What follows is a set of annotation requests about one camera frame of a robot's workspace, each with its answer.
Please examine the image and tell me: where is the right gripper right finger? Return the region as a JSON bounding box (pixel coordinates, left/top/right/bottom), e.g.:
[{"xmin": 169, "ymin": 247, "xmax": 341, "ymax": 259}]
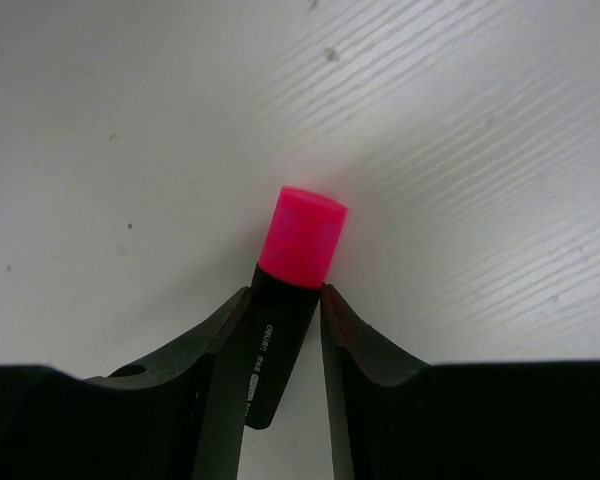
[{"xmin": 320, "ymin": 285, "xmax": 600, "ymax": 479}]

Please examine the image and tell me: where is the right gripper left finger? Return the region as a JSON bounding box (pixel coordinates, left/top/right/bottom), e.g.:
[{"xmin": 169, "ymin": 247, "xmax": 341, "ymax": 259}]
[{"xmin": 0, "ymin": 288, "xmax": 253, "ymax": 479}]

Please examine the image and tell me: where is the pink highlighter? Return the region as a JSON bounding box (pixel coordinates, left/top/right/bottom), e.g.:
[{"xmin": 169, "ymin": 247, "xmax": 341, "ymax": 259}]
[{"xmin": 245, "ymin": 186, "xmax": 348, "ymax": 430}]

